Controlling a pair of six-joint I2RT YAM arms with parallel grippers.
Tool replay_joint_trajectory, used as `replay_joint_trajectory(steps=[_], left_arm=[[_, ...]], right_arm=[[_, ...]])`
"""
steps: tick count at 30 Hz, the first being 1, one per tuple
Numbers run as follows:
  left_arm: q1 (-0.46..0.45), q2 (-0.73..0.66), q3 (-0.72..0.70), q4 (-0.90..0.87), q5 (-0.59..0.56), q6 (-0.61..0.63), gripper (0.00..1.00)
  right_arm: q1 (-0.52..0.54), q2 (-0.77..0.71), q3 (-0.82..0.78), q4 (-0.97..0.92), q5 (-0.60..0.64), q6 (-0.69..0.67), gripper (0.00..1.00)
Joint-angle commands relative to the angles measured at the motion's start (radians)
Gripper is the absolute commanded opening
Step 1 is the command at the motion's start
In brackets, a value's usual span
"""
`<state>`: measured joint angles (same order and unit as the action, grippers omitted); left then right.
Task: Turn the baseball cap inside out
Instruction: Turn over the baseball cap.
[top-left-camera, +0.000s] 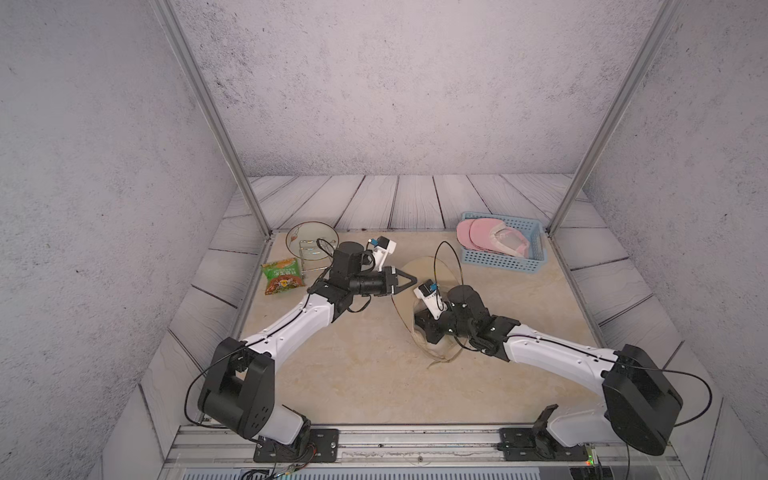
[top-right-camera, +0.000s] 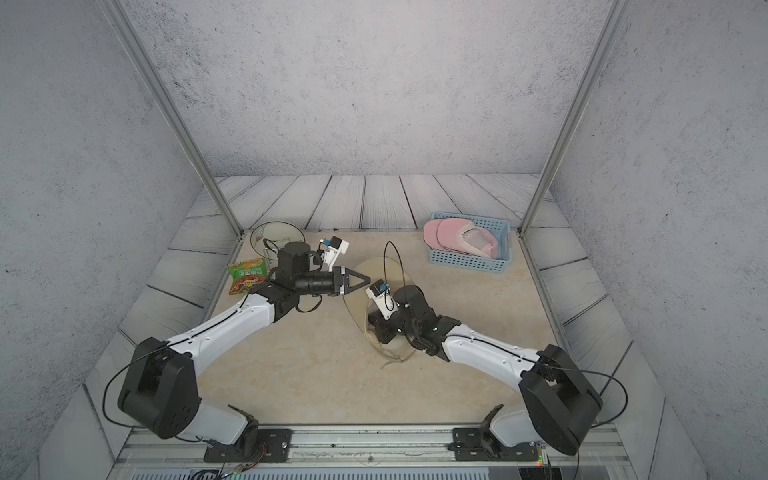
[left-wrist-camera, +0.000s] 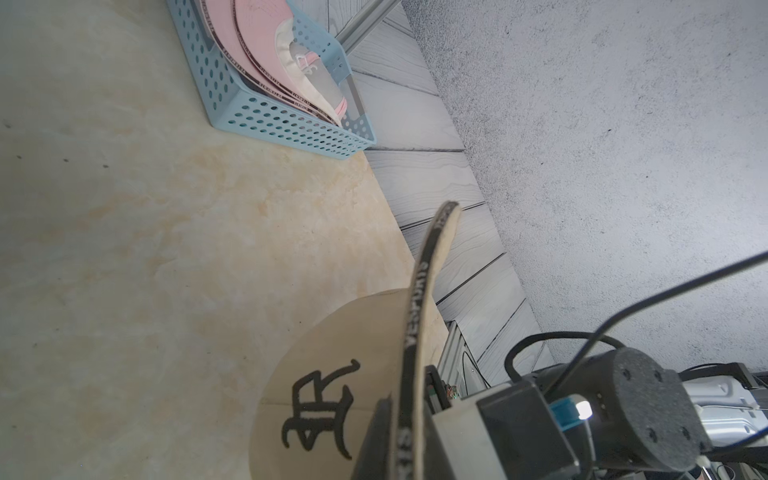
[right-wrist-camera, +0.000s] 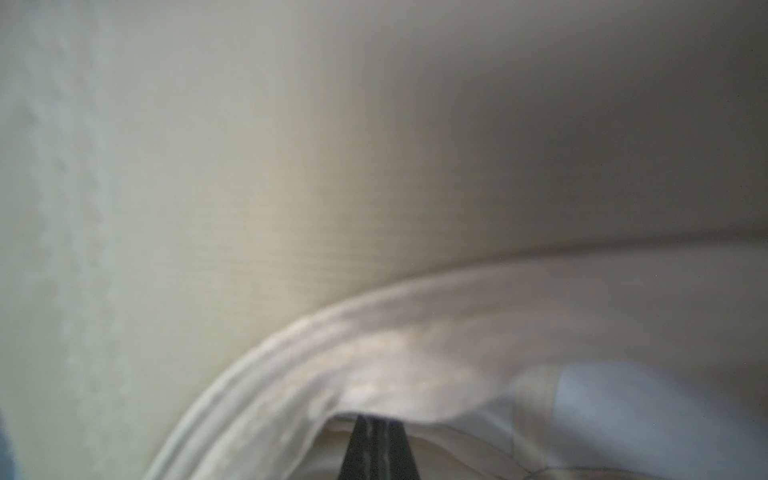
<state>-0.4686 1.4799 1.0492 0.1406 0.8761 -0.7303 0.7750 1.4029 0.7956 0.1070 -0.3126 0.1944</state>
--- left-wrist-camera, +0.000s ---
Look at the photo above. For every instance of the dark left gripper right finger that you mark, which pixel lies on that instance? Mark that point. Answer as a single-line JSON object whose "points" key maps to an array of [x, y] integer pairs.
{"points": [[436, 462]]}

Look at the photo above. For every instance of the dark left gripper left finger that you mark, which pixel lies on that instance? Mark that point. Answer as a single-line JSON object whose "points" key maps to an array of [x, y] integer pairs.
{"points": [[373, 461]]}

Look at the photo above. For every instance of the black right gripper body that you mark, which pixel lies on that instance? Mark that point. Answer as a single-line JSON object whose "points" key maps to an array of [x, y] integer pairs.
{"points": [[642, 416]]}

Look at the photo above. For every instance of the beige baseball cap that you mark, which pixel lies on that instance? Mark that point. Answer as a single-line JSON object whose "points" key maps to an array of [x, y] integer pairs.
{"points": [[314, 413]]}

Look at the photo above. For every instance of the pink baseball cap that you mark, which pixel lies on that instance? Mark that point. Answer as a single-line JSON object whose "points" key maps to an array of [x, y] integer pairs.
{"points": [[267, 36], [221, 25]]}

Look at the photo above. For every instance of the light blue perforated basket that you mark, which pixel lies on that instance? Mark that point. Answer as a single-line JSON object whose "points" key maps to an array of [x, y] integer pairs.
{"points": [[233, 106]]}

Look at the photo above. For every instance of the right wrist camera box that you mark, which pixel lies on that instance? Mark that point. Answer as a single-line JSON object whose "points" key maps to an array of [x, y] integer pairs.
{"points": [[506, 432]]}

